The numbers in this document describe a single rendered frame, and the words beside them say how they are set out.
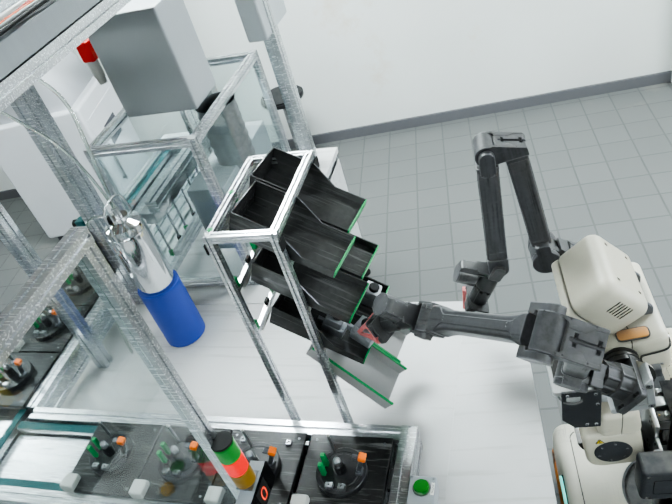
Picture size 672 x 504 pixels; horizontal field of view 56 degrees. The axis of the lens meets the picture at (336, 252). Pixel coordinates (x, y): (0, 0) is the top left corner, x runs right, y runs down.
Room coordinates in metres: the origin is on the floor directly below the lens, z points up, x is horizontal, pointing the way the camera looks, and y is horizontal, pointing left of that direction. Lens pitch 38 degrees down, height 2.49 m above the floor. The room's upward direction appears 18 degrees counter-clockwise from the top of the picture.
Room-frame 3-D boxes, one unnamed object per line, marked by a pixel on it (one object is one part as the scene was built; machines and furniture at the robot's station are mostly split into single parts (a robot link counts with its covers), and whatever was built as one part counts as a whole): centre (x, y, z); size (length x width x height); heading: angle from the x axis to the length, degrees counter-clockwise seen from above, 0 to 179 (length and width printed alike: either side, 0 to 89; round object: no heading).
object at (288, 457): (1.10, 0.40, 1.01); 0.24 x 0.24 x 0.13; 66
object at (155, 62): (2.35, 0.37, 1.50); 0.38 x 0.21 x 0.88; 66
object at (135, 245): (1.87, 0.65, 1.32); 0.14 x 0.14 x 0.38
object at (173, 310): (1.87, 0.65, 1.00); 0.16 x 0.16 x 0.27
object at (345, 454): (0.99, 0.17, 0.98); 0.14 x 0.14 x 0.02
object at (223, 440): (0.87, 0.35, 1.29); 0.12 x 0.05 x 0.25; 156
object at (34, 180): (4.52, 1.61, 0.74); 0.82 x 0.67 x 1.49; 74
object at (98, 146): (2.42, 0.40, 1.21); 0.69 x 0.46 x 0.69; 156
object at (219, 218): (1.37, 0.13, 1.26); 0.36 x 0.21 x 0.80; 156
